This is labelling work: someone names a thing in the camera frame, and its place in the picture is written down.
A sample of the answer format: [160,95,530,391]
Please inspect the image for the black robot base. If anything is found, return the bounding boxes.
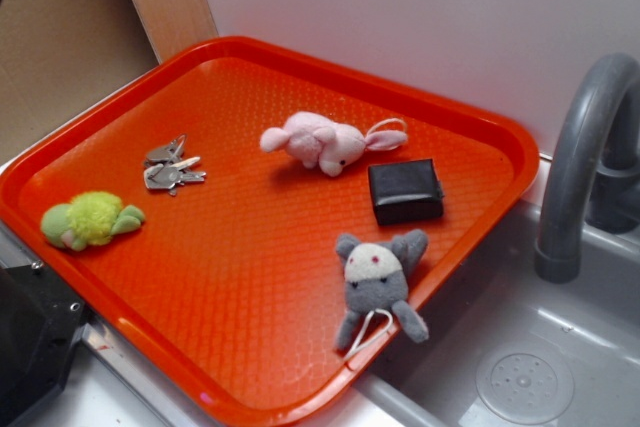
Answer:
[1,261,89,426]

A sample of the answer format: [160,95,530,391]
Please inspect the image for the pink plush bunny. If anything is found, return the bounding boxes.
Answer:
[259,111,408,177]

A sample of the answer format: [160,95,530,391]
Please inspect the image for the black rectangular box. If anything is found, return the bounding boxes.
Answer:
[368,159,444,226]

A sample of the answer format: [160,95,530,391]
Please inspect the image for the orange plastic tray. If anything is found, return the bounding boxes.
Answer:
[1,37,539,426]

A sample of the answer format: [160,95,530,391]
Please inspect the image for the grey plush animal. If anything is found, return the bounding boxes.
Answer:
[335,229,429,360]

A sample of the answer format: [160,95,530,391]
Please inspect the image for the silver key bunch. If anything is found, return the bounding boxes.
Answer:
[143,133,207,196]

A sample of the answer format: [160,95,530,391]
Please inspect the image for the green plush turtle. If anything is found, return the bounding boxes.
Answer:
[40,191,146,252]

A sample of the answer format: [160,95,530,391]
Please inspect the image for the grey toy sink basin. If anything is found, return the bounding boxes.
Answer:
[357,202,639,426]

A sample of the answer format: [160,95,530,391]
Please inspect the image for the grey toy faucet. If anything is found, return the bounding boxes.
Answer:
[535,53,639,283]

